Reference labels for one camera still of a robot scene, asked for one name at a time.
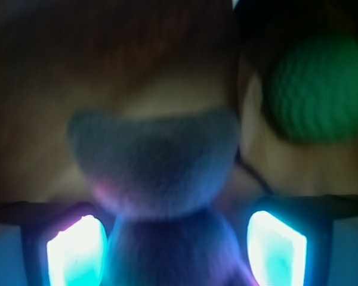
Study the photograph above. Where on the grey plush elephant toy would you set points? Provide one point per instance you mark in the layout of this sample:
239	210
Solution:
159	177

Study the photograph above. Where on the brown paper bag tray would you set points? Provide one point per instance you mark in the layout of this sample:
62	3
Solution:
157	58

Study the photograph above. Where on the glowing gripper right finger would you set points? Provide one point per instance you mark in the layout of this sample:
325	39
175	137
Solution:
308	240

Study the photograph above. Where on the green textured ball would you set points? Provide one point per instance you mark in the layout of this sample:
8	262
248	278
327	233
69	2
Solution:
312	94

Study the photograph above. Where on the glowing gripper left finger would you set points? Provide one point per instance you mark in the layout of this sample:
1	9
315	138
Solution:
51	244

